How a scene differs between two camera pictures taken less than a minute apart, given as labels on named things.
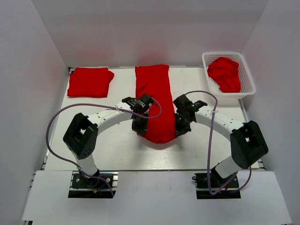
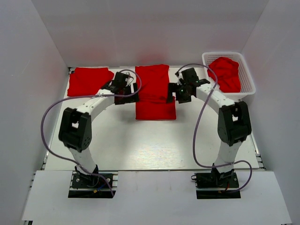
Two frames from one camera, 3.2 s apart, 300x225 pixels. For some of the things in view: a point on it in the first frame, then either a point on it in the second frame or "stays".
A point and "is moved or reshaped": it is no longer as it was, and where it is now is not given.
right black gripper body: x=183 y=125 → x=182 y=94
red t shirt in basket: x=225 y=71 stays
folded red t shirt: x=90 y=82 stays
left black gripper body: x=139 y=124 → x=126 y=90
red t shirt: x=154 y=80 is moved or reshaped
